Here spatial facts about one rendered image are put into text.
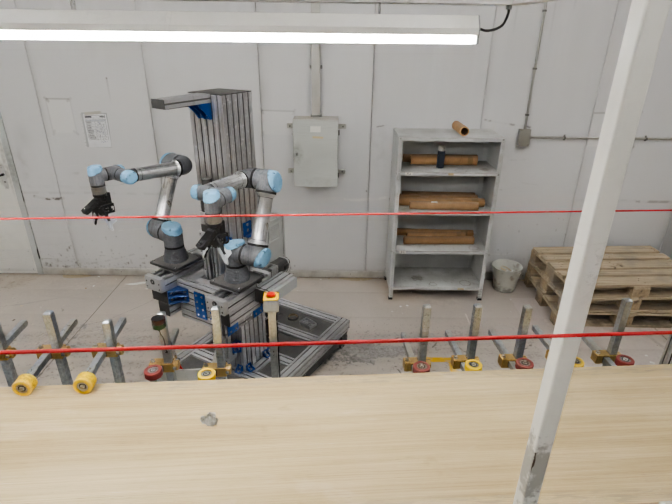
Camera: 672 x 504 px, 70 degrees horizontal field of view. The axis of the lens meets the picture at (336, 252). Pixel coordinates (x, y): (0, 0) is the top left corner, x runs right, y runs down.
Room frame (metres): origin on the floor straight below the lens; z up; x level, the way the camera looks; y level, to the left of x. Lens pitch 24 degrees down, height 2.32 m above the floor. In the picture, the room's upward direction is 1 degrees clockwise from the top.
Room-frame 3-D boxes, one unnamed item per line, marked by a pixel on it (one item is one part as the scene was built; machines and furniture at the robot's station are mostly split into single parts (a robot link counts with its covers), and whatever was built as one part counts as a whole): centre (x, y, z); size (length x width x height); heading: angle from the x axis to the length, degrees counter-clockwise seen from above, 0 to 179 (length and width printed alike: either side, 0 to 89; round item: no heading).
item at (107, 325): (1.87, 1.06, 0.87); 0.04 x 0.04 x 0.48; 4
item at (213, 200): (2.09, 0.57, 1.62); 0.09 x 0.08 x 0.11; 157
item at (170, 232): (2.70, 1.00, 1.21); 0.13 x 0.12 x 0.14; 53
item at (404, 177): (4.23, -0.96, 0.78); 0.90 x 0.45 x 1.55; 90
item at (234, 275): (2.44, 0.57, 1.09); 0.15 x 0.15 x 0.10
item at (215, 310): (1.91, 0.56, 0.93); 0.04 x 0.04 x 0.48; 4
